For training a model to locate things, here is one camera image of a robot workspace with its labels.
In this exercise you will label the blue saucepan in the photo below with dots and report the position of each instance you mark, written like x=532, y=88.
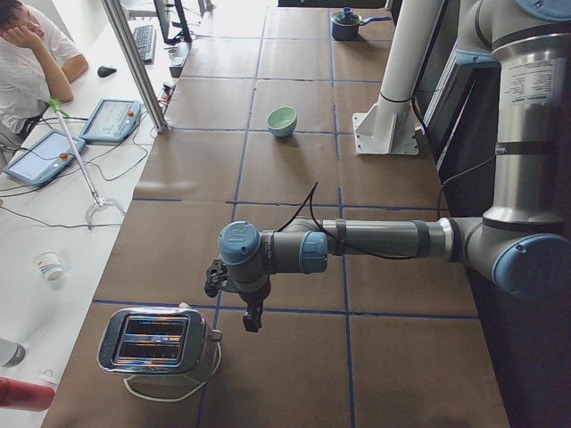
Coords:
x=346, y=24

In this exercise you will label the white paper cup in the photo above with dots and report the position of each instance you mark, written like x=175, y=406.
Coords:
x=49, y=265

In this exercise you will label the silver toaster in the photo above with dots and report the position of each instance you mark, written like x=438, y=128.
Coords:
x=160, y=345

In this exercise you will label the red bottle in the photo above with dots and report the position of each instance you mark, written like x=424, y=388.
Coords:
x=21, y=395

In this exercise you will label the black computer mouse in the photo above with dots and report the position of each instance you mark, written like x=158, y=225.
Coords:
x=105, y=71

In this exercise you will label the green bowl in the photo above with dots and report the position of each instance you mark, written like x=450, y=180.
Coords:
x=285, y=113

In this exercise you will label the aluminium frame post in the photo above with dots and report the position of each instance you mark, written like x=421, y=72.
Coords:
x=122, y=31

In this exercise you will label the blue teach pendant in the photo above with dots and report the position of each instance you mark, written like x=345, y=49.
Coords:
x=43, y=161
x=111, y=122

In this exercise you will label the black keyboard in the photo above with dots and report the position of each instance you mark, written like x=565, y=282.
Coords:
x=145, y=41

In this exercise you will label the blue bowl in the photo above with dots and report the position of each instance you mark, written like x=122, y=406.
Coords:
x=282, y=128

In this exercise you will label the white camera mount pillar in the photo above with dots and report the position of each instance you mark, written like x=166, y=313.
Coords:
x=388, y=128

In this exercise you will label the person in white shirt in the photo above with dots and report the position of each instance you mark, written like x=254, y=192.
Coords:
x=38, y=64

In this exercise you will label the black monitor stand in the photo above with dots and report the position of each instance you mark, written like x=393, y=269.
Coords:
x=173, y=22

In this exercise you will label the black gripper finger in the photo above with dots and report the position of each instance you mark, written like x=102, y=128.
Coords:
x=259, y=318
x=249, y=322

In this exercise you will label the reacher grabber tool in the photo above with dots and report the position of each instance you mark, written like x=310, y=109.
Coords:
x=99, y=202

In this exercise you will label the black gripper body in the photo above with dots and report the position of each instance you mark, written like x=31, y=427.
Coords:
x=252, y=297

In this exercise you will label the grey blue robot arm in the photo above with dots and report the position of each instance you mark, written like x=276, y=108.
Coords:
x=406, y=254

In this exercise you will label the far blue teach pendant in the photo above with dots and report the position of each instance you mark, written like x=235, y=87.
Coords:
x=111, y=122

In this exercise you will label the near blue teach pendant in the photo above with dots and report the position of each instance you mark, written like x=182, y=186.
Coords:
x=43, y=161

